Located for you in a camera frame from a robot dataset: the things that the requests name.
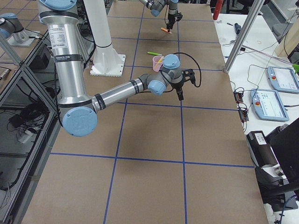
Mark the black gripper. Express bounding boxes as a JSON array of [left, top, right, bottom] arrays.
[[166, 13, 183, 31], [171, 69, 195, 101]]

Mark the orange highlighter pen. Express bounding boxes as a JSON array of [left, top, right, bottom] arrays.
[[161, 28, 172, 34]]

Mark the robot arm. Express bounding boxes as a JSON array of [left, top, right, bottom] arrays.
[[37, 0, 196, 137], [139, 0, 183, 34]]

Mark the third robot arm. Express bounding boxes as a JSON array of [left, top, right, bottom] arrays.
[[0, 13, 36, 47]]

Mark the green highlighter pen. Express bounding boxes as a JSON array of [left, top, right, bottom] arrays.
[[147, 51, 162, 56]]

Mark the pink mesh pen holder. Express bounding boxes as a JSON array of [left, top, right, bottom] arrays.
[[152, 56, 163, 72]]

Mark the red cylinder bottle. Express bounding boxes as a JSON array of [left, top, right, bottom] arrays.
[[213, 0, 224, 20]]

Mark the near teach pendant tablet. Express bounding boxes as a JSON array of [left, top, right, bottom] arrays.
[[250, 89, 289, 122]]

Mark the teach pendant tablet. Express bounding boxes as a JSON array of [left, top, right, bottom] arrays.
[[250, 89, 289, 122], [267, 66, 299, 94]]

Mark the black box with label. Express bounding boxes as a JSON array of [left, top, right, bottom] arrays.
[[246, 131, 278, 168]]

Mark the far teach pendant tablet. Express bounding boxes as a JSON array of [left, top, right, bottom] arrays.
[[267, 66, 299, 94]]

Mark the metal rod with green tip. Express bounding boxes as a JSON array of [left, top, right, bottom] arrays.
[[243, 45, 299, 73]]

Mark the black monitor stand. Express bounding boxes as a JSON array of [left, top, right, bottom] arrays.
[[255, 119, 299, 211]]

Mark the aluminium frame post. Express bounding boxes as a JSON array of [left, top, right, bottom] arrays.
[[224, 0, 264, 73]]

